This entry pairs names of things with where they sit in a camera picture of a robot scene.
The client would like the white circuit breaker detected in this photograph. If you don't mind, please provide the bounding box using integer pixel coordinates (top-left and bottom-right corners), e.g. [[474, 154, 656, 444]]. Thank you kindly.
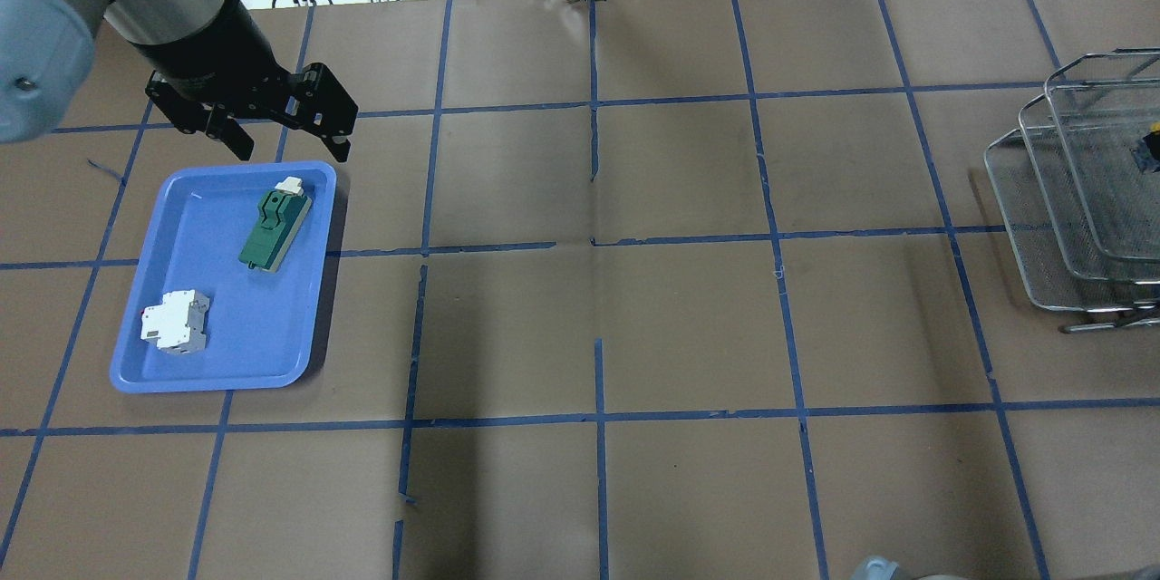
[[140, 288, 211, 354]]

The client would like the bottom wire mesh tray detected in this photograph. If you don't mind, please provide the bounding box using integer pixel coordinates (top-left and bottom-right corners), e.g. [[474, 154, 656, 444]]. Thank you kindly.
[[983, 130, 1157, 334]]

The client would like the wire mesh tray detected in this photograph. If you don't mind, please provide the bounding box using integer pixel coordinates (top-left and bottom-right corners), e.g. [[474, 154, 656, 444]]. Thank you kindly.
[[1043, 48, 1159, 262], [983, 130, 1157, 334], [1018, 94, 1159, 287]]

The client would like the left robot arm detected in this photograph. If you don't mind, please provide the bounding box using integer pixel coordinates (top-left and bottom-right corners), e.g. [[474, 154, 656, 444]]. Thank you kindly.
[[1, 0, 358, 162]]

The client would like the green terminal block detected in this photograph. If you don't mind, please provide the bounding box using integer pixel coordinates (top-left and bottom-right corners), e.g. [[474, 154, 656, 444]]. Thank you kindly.
[[237, 176, 314, 274]]

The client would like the middle wire mesh tray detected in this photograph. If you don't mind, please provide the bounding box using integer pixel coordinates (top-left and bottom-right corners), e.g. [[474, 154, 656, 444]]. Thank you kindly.
[[1018, 94, 1159, 287]]

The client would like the top wire mesh tray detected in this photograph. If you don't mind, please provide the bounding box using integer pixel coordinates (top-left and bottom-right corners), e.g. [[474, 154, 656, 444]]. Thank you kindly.
[[1043, 48, 1159, 262]]

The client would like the red emergency push button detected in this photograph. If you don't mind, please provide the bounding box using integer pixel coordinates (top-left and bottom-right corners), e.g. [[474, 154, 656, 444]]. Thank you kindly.
[[1131, 122, 1160, 174]]

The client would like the blue plastic tray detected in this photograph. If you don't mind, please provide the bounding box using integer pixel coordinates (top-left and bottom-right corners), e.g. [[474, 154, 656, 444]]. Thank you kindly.
[[109, 161, 338, 393]]

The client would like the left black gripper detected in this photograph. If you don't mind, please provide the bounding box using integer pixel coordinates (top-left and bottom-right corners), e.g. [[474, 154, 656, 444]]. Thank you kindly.
[[145, 44, 358, 164]]

